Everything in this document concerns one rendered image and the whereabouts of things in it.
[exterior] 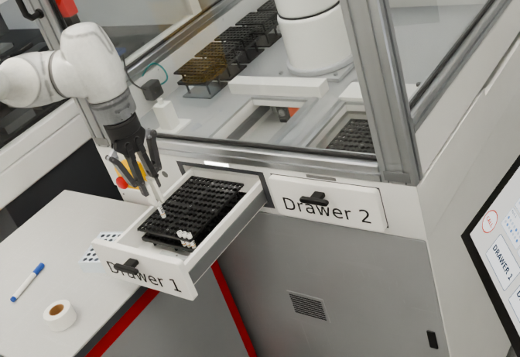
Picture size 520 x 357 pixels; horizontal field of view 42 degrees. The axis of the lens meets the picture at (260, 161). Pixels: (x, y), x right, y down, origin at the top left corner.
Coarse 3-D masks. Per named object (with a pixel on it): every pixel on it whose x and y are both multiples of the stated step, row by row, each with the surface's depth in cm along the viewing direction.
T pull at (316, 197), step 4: (316, 192) 155; (320, 192) 155; (304, 196) 155; (312, 196) 154; (316, 196) 154; (320, 196) 153; (324, 196) 154; (300, 200) 155; (304, 200) 154; (308, 200) 154; (312, 200) 153; (316, 200) 152; (320, 200) 152; (324, 200) 152; (316, 204) 153; (320, 204) 152; (324, 204) 151
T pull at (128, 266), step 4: (128, 260) 154; (132, 260) 154; (136, 260) 153; (116, 264) 154; (120, 264) 153; (124, 264) 153; (128, 264) 153; (132, 264) 152; (136, 264) 153; (116, 268) 154; (120, 268) 153; (124, 268) 152; (128, 268) 151; (132, 268) 151; (124, 272) 153; (128, 272) 151; (132, 272) 150; (136, 272) 150
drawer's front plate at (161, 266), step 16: (96, 240) 162; (112, 256) 160; (128, 256) 155; (144, 256) 151; (160, 256) 149; (144, 272) 155; (160, 272) 151; (176, 272) 147; (160, 288) 156; (192, 288) 149
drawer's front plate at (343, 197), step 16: (272, 176) 163; (272, 192) 165; (288, 192) 162; (304, 192) 158; (336, 192) 152; (352, 192) 149; (368, 192) 147; (304, 208) 162; (320, 208) 159; (352, 208) 152; (368, 208) 150; (352, 224) 156; (368, 224) 152; (384, 224) 150
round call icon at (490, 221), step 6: (492, 204) 116; (492, 210) 115; (486, 216) 116; (492, 216) 115; (498, 216) 113; (480, 222) 118; (486, 222) 116; (492, 222) 114; (498, 222) 113; (486, 228) 115; (492, 228) 114; (486, 234) 115
